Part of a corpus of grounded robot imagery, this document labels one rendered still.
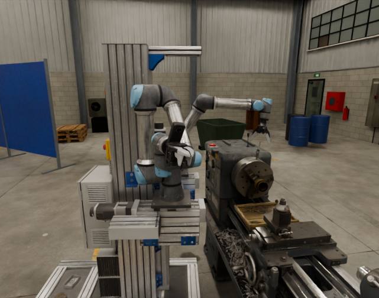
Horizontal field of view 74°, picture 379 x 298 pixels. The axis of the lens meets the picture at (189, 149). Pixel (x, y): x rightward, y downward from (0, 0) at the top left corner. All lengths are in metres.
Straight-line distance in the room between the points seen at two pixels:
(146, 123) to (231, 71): 11.24
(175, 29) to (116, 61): 10.57
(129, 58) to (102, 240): 1.15
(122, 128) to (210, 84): 10.62
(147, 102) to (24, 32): 11.59
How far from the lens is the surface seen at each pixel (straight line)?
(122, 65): 1.54
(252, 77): 12.75
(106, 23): 12.08
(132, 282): 2.07
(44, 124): 6.42
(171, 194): 1.44
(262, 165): 2.04
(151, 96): 1.29
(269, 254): 1.55
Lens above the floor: 1.80
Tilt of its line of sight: 14 degrees down
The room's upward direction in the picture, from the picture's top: straight up
